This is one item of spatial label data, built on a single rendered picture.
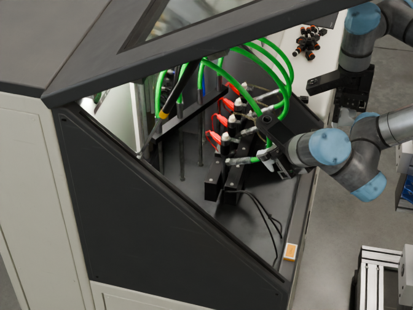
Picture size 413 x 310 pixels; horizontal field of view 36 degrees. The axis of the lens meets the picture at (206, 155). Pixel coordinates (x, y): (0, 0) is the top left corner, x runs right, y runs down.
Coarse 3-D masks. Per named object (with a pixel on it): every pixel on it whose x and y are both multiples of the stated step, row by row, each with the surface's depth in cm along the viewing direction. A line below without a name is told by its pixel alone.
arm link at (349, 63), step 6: (342, 54) 148; (342, 60) 149; (348, 60) 148; (354, 60) 147; (360, 60) 147; (366, 60) 147; (342, 66) 150; (348, 66) 149; (354, 66) 148; (360, 66) 148; (366, 66) 149; (354, 72) 150
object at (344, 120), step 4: (340, 108) 159; (344, 108) 159; (344, 112) 160; (340, 116) 161; (344, 116) 161; (348, 116) 161; (340, 120) 162; (344, 120) 162; (348, 120) 161; (352, 120) 161; (332, 124) 163; (336, 124) 162; (340, 124) 163; (344, 124) 163; (348, 124) 162; (352, 124) 162; (336, 128) 164
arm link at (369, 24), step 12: (348, 12) 142; (360, 12) 140; (372, 12) 140; (348, 24) 143; (360, 24) 140; (372, 24) 141; (384, 24) 144; (348, 36) 144; (360, 36) 142; (372, 36) 143; (348, 48) 146; (360, 48) 144; (372, 48) 146
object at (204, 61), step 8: (208, 64) 154; (160, 72) 168; (224, 72) 152; (160, 80) 170; (232, 80) 152; (160, 88) 172; (240, 88) 152; (248, 96) 152; (256, 104) 152; (256, 112) 152; (256, 160) 163
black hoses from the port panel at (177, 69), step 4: (176, 68) 192; (180, 68) 197; (176, 72) 193; (176, 76) 194; (176, 80) 199; (172, 84) 197; (168, 88) 199; (172, 88) 197; (164, 92) 209; (160, 96) 207; (168, 96) 200; (160, 100) 205; (164, 104) 205; (160, 108) 204
